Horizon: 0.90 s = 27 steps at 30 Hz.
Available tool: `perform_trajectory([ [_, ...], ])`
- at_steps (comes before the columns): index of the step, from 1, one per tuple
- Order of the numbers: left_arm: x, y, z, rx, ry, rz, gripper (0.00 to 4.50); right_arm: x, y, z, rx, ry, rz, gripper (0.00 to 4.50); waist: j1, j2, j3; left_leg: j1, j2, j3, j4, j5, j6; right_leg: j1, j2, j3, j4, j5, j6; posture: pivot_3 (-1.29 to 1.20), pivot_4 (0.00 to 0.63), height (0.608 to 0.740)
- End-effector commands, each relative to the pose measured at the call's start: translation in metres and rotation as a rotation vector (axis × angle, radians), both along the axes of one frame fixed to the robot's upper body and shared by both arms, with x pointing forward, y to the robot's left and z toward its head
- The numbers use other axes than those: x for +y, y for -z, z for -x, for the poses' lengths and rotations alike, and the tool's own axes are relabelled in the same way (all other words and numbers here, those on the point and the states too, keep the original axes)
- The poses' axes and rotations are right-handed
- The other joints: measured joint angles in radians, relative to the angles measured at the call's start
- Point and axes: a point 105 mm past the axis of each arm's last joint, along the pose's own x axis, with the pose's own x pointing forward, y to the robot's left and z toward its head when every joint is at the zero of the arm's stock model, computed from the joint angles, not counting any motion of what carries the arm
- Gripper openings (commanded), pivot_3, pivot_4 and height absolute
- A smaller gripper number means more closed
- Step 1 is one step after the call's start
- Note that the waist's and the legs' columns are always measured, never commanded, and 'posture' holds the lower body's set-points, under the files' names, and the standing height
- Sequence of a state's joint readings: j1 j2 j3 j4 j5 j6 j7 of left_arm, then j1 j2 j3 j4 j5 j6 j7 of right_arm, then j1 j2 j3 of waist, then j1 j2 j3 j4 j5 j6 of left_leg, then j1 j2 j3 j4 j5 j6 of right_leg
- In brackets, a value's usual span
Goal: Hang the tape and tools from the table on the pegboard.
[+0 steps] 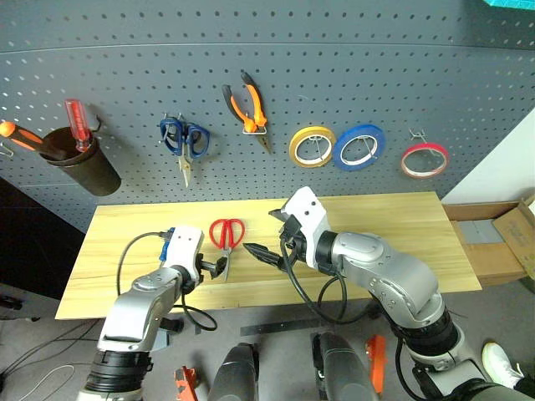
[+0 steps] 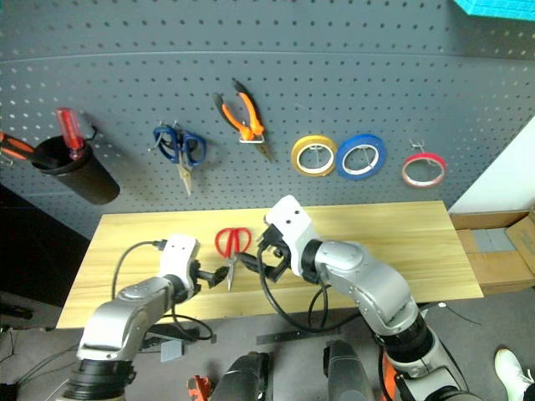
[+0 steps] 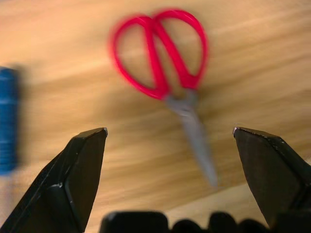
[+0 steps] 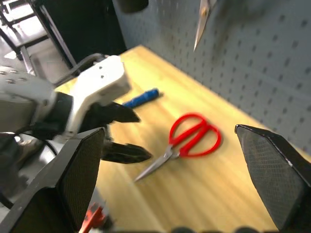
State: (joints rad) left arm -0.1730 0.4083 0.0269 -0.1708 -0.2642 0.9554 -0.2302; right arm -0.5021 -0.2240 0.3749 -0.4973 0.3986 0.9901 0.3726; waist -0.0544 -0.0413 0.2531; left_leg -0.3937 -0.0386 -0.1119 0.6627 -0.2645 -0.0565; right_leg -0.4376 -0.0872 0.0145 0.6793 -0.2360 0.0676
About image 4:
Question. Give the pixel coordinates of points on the red tool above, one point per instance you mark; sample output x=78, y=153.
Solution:
x=93, y=218

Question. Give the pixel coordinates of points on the grey pegboard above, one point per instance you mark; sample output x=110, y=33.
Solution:
x=255, y=60

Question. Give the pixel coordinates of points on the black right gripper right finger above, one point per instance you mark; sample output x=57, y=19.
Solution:
x=272, y=174

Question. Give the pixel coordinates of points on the black round object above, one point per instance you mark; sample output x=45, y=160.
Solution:
x=132, y=5

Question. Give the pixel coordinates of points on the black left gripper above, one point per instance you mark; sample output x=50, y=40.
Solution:
x=98, y=116

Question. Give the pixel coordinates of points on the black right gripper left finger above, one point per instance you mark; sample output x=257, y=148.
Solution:
x=60, y=184

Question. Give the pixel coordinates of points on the silver robot body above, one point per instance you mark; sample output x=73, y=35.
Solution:
x=26, y=165

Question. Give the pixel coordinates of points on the metal frame rack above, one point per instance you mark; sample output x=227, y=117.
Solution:
x=22, y=31

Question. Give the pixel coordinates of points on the black cabinet panel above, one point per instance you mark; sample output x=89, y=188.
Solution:
x=85, y=29

